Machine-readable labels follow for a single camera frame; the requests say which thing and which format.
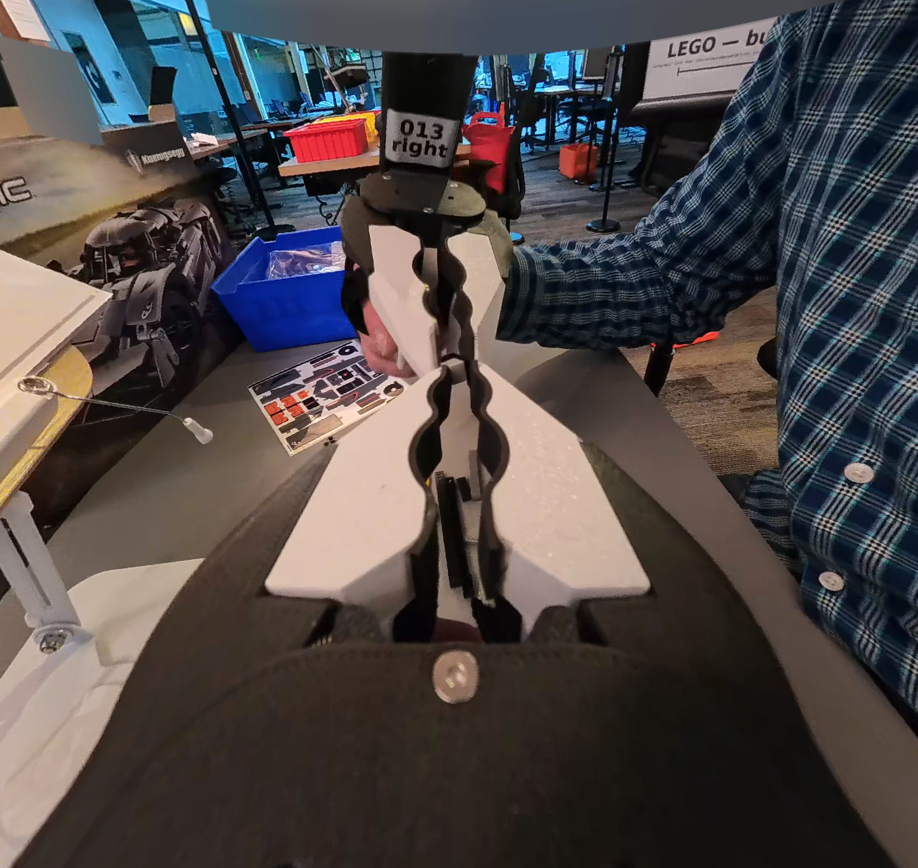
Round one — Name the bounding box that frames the red bag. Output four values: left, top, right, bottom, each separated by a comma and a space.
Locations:
465, 111, 517, 195

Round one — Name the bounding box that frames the black slanted pole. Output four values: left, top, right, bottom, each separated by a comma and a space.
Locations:
168, 0, 296, 241

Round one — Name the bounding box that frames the red plastic bin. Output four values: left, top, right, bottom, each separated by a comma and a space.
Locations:
284, 120, 370, 165

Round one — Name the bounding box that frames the yellow plastic bin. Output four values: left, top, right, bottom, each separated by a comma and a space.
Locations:
316, 111, 381, 148

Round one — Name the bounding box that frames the large black lego box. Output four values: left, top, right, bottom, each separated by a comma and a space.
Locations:
0, 129, 241, 532

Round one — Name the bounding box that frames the clear bag of lego parts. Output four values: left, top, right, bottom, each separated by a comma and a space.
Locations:
265, 244, 345, 281

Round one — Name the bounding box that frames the black stanchion post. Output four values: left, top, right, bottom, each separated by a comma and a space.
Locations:
587, 50, 625, 234

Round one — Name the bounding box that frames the black sign stand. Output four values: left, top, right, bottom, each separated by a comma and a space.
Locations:
624, 97, 732, 193

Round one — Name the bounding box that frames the metal rod with ring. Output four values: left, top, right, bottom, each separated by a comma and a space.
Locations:
18, 376, 215, 446

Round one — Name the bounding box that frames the person's right hand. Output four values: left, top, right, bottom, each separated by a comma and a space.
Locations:
350, 258, 415, 381

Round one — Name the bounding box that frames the person's right forearm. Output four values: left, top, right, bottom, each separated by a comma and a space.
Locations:
497, 222, 783, 352

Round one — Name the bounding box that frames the lego sticker sheet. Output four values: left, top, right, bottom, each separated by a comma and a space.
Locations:
247, 341, 413, 456

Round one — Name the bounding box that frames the white paper notice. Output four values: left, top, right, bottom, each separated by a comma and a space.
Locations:
0, 0, 51, 43

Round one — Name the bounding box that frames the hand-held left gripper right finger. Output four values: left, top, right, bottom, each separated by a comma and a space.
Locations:
459, 359, 652, 643

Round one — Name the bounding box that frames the wooden work table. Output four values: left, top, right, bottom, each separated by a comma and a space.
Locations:
278, 142, 474, 180

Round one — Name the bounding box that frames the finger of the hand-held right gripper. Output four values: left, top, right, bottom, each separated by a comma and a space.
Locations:
366, 224, 451, 375
430, 231, 512, 367

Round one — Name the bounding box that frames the black gear rack lego assembly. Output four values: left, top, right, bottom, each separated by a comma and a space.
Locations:
435, 448, 503, 607

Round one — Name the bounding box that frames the white sign with black text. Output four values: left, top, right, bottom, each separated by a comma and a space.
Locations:
642, 18, 783, 101

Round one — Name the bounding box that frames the orange box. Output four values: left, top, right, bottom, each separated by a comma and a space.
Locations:
559, 142, 600, 182

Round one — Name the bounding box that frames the person's plaid shirt torso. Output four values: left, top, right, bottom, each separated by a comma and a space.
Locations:
717, 0, 918, 711

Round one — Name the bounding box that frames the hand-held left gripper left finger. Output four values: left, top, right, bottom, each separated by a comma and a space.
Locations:
264, 364, 453, 643

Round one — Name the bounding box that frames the blue plastic bin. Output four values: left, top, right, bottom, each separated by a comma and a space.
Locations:
211, 226, 360, 354

